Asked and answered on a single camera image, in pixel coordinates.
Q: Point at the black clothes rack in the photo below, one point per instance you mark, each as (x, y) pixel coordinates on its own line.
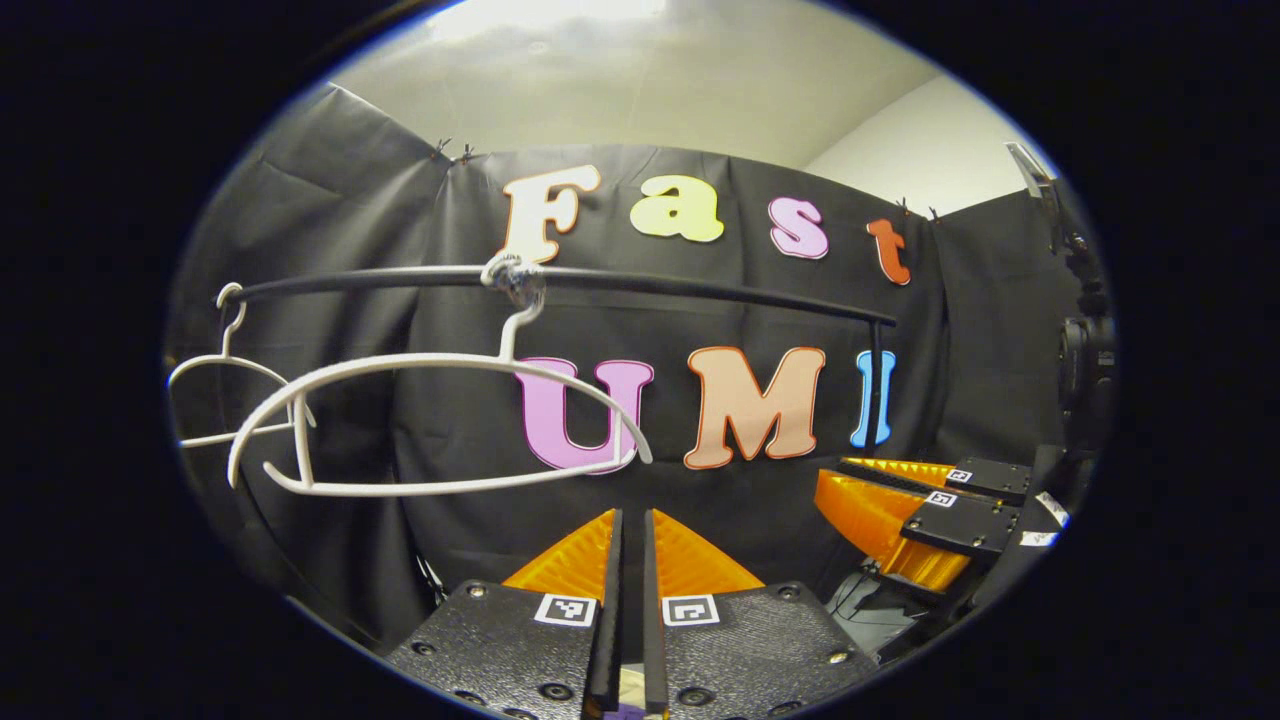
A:
(700, 292)

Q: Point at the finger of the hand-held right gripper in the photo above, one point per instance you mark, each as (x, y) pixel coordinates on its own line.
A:
(960, 525)
(995, 482)

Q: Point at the white plastic hanger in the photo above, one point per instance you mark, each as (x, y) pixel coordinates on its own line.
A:
(228, 357)

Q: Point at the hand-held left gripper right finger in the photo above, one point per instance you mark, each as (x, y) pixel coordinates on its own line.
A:
(653, 650)

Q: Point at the white hanger with hook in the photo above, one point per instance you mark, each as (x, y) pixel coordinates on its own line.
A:
(400, 360)

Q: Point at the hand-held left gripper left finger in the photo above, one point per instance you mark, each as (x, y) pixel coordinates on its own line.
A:
(605, 660)

